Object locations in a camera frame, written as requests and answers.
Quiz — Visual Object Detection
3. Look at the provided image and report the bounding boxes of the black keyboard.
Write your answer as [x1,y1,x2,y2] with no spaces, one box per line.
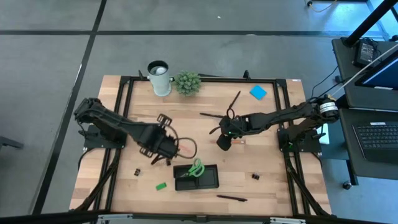
[351,121,398,164]

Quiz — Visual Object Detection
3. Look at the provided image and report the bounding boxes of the orange pencil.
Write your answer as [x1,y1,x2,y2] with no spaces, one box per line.
[208,139,246,144]
[178,142,196,152]

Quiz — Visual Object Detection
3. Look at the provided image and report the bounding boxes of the white box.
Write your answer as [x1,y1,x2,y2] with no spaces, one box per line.
[316,121,330,146]

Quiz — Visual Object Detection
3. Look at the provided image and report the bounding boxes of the black diagonal pole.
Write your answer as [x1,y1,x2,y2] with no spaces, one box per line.
[341,0,398,48]

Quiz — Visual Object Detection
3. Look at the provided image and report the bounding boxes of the black aluminium table frame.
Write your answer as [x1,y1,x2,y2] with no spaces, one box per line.
[70,70,332,218]

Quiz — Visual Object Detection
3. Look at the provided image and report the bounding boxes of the black floor cable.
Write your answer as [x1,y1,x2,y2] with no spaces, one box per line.
[312,65,343,94]

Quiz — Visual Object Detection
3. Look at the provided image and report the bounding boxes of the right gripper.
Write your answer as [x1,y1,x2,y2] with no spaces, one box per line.
[216,116,249,152]

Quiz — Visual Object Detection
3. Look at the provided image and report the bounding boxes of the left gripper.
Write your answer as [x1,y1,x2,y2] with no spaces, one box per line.
[136,113,175,158]

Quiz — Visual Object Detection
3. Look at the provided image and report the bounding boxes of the black computer monitor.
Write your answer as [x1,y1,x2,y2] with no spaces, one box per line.
[354,51,398,91]

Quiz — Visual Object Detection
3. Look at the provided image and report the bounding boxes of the orange floor cable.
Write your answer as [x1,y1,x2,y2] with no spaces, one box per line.
[306,0,338,14]

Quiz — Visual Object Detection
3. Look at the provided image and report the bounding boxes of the black desk with keyboard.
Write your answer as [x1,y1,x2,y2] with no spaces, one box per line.
[338,107,398,186]

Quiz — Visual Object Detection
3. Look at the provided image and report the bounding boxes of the green-handled scissors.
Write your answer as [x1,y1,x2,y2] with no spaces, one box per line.
[179,157,206,179]

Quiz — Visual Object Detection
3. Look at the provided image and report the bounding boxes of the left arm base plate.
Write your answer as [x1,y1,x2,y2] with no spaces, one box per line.
[82,124,129,149]

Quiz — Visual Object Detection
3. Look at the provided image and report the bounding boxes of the black power adapter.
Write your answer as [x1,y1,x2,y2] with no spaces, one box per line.
[354,39,377,68]

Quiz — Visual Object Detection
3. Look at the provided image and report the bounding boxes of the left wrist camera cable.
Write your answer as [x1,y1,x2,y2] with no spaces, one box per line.
[174,137,198,160]

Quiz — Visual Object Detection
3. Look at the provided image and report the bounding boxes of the blue sticky note pad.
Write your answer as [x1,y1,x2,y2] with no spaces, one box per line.
[249,84,268,101]

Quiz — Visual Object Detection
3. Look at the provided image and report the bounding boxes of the silver bracket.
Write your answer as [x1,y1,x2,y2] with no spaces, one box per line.
[269,217,307,224]
[97,213,134,224]

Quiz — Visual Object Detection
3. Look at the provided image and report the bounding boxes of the black front crossbeam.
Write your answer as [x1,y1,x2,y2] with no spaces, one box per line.
[0,210,398,224]

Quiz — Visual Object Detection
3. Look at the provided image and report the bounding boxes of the white diagonal cord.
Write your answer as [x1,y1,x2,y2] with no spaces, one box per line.
[329,43,398,98]

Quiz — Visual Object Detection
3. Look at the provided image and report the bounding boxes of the black mesh desk organizer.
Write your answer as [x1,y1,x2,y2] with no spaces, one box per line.
[172,164,220,192]

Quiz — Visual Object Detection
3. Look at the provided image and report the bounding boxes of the green artificial plant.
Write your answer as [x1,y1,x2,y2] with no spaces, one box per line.
[173,70,202,96]

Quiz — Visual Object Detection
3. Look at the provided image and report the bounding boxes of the grey furniture leg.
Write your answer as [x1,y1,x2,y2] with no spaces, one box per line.
[0,136,25,150]

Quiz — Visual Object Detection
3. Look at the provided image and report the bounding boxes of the black desk with monitor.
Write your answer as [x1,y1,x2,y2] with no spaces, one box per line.
[331,37,398,111]

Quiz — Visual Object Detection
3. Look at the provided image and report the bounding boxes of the white cylindrical cup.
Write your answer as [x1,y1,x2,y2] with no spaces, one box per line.
[147,60,173,97]

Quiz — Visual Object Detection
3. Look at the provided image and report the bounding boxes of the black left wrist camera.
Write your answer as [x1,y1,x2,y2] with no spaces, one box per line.
[160,141,180,160]

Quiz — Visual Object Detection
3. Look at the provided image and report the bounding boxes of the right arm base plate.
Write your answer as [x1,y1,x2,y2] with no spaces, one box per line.
[277,127,323,153]

